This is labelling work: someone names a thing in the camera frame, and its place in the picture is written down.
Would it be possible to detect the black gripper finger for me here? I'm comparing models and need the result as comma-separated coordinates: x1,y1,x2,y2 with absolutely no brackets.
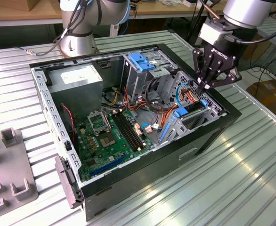
191,48,213,94
204,60,243,90

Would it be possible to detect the orange red power wire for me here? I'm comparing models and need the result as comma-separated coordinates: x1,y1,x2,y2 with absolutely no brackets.
160,88,201,129

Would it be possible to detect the hard disk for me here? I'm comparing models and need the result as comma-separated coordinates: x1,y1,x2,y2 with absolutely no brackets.
159,100,209,143

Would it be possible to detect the grey metal disk bay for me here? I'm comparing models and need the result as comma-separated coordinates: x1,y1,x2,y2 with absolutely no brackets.
156,101,226,145

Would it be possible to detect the brown cardboard box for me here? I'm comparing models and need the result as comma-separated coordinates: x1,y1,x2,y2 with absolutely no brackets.
246,79,276,116

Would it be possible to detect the blue plastic drive latch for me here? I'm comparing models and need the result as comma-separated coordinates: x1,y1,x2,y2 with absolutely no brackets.
129,53,155,73

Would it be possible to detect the wooden desk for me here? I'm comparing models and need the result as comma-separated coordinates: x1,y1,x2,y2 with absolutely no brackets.
0,0,226,45

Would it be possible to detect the grey metal drive cage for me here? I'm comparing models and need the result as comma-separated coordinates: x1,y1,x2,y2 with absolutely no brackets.
120,48,179,104

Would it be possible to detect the black RAM slot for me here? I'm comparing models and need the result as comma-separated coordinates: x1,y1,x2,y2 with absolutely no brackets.
111,113,137,152
114,113,140,150
118,111,143,149
121,110,146,147

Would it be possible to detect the thin metal locking lever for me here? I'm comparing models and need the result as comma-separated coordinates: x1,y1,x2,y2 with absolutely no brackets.
103,110,112,130

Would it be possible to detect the metal socket cover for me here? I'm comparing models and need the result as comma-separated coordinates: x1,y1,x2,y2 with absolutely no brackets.
87,110,112,136

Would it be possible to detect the green motherboard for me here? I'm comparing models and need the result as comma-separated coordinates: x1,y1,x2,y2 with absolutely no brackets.
74,109,156,183

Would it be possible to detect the grey power supply unit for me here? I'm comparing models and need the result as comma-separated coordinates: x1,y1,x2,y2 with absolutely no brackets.
47,63,104,118

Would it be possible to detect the black open PC case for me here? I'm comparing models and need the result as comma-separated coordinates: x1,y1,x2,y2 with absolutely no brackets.
29,43,243,222

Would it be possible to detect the blue expansion slot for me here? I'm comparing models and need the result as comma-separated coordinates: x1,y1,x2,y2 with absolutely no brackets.
89,154,127,178

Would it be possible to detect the cardboard box on desk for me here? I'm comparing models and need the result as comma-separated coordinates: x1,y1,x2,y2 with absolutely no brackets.
26,0,61,12

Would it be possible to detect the grey parts rack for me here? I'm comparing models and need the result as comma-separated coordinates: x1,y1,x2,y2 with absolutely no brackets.
0,127,39,216

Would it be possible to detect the black camera cable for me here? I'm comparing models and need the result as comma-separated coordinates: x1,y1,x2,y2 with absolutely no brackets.
224,10,276,45

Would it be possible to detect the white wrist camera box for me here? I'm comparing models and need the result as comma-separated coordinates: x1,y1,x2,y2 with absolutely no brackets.
198,22,235,46

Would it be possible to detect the blue data wire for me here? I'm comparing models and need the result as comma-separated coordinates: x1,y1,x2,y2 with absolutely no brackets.
143,80,194,130

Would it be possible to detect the brown metal cable connector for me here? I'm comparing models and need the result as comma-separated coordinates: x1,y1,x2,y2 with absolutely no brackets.
202,2,221,20

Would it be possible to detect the black cable bundle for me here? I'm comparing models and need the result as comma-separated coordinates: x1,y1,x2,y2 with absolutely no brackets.
145,77,176,113

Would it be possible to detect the red yellow wire bundle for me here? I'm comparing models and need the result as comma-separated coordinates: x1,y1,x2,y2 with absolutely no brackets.
101,86,157,115

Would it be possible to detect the red black fan wire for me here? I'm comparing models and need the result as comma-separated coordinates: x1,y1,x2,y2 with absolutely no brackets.
61,103,79,144

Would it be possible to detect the black cable with metal connector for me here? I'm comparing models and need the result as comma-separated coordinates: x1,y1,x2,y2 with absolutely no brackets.
14,0,87,57

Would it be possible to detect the grey plastic case handle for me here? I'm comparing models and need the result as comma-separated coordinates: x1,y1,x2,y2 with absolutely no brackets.
54,155,82,210

